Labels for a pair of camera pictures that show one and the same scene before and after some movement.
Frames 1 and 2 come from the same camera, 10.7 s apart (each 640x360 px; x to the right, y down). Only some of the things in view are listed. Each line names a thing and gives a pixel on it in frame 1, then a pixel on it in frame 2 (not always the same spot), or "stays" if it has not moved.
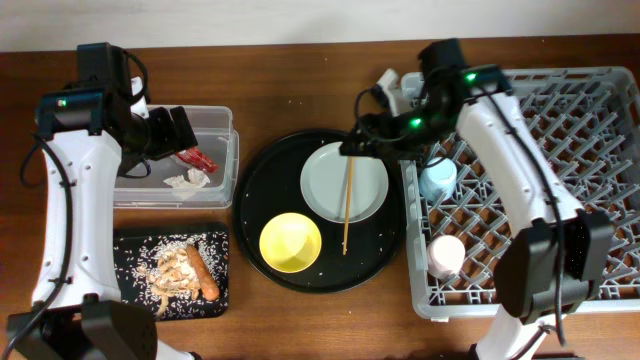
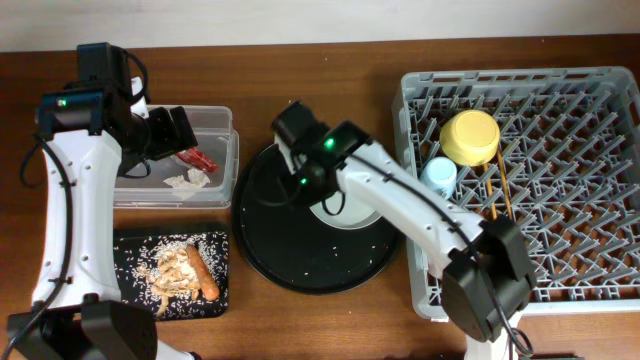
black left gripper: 171,141 stays
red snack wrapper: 197,157 stays
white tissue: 196,179 stays
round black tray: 294,247 stays
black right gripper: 399,141 to 302,191
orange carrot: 209,288 stays
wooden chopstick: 348,202 to 505,186
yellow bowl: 290,243 to 470,138
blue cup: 438,178 stays
